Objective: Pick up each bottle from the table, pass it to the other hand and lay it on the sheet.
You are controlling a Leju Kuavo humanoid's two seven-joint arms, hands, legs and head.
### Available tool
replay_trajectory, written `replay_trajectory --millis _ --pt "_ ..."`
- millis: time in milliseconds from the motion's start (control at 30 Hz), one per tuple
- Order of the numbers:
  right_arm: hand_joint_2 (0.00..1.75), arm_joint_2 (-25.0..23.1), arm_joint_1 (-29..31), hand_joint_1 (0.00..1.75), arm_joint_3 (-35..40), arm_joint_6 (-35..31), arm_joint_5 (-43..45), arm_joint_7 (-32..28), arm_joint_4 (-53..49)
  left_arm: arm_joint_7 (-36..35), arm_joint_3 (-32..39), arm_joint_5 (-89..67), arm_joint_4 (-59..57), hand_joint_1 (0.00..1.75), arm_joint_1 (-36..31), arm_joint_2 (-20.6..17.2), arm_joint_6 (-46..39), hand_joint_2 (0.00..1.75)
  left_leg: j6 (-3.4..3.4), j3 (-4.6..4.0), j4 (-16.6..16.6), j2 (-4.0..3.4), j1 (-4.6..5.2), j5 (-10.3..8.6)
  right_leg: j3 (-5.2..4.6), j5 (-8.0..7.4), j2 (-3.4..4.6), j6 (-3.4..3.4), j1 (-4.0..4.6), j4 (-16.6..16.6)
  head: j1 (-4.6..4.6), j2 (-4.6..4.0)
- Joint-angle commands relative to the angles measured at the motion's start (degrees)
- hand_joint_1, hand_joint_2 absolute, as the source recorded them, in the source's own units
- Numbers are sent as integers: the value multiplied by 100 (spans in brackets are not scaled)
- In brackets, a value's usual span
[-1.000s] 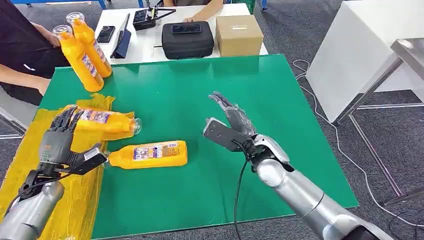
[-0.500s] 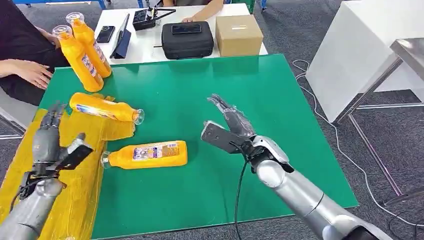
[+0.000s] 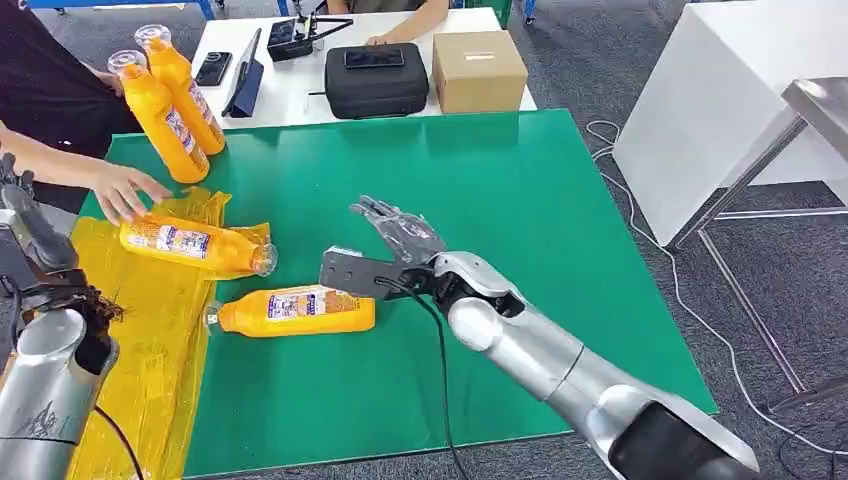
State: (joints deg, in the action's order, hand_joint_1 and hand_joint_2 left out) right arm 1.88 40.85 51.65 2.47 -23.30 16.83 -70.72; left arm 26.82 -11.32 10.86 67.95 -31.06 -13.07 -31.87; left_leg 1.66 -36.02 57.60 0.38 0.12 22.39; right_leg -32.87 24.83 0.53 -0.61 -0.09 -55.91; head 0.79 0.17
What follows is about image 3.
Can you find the person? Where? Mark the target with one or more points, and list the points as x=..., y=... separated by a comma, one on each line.
x=40, y=79
x=378, y=5

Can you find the steel bench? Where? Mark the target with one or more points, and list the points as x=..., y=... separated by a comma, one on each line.
x=821, y=106

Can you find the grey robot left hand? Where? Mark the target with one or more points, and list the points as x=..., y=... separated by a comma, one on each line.
x=33, y=228

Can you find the black remote controller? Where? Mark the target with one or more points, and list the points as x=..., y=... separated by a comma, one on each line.
x=288, y=40

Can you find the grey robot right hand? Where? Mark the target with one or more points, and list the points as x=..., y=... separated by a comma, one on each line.
x=407, y=235

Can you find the black carrying case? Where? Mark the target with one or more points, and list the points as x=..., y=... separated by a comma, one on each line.
x=378, y=93

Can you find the green table mat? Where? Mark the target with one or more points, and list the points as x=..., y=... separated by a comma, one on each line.
x=497, y=166

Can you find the white table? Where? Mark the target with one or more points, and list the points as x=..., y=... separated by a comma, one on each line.
x=291, y=93

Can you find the person's left hand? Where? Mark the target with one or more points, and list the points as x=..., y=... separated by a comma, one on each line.
x=112, y=83
x=383, y=38

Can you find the white cabinet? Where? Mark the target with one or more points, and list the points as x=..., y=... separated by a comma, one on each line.
x=715, y=99

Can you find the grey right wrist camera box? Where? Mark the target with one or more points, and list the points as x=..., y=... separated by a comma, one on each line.
x=351, y=275

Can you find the black smartphone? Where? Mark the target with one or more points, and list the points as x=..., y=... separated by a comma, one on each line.
x=374, y=58
x=212, y=69

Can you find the person's right hand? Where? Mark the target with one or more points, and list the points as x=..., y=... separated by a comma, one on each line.
x=122, y=192

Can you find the tablet with blue cover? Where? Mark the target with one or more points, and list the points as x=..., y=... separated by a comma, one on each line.
x=244, y=86

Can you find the green crate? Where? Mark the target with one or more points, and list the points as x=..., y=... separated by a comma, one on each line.
x=487, y=8

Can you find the yellow plastic sheet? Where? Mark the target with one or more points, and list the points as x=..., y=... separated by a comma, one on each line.
x=152, y=371

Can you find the brown cardboard box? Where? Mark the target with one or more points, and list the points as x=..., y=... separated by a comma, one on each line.
x=480, y=79

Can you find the orange drink bottle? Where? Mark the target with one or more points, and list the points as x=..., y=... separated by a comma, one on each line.
x=228, y=248
x=149, y=112
x=175, y=73
x=358, y=318

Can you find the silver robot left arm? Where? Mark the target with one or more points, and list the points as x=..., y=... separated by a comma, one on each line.
x=46, y=397

